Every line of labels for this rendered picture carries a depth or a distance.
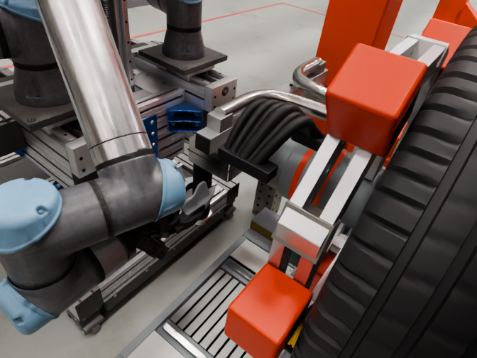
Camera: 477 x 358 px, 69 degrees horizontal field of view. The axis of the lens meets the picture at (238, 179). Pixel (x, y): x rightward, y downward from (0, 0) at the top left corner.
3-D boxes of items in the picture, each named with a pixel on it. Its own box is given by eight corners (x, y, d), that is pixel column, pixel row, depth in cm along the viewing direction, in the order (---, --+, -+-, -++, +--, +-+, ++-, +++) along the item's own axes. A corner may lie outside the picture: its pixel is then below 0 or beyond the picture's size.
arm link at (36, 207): (79, 157, 41) (93, 220, 48) (-35, 186, 36) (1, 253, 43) (101, 196, 37) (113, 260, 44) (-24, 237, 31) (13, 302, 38)
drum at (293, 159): (344, 248, 65) (370, 192, 56) (252, 195, 74) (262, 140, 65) (370, 209, 74) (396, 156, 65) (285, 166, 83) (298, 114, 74)
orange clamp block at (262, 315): (303, 319, 49) (269, 372, 43) (258, 288, 52) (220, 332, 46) (315, 292, 45) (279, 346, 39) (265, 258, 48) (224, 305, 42)
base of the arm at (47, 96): (3, 91, 88) (-11, 52, 82) (59, 76, 98) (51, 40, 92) (35, 114, 82) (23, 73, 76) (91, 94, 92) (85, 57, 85)
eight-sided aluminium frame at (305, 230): (268, 381, 64) (369, 132, 30) (240, 358, 67) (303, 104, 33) (370, 222, 100) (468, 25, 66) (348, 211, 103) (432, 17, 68)
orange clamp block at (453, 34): (449, 70, 62) (473, 27, 62) (406, 57, 65) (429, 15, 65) (442, 88, 68) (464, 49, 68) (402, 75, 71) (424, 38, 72)
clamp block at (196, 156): (228, 184, 57) (231, 158, 54) (187, 160, 61) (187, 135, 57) (245, 170, 60) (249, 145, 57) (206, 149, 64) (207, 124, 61)
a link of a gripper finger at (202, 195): (227, 175, 61) (185, 197, 56) (224, 199, 65) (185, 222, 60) (215, 166, 63) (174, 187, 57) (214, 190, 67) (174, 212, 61)
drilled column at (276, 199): (267, 221, 176) (283, 155, 150) (252, 212, 181) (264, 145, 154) (277, 212, 183) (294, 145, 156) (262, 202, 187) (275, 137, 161)
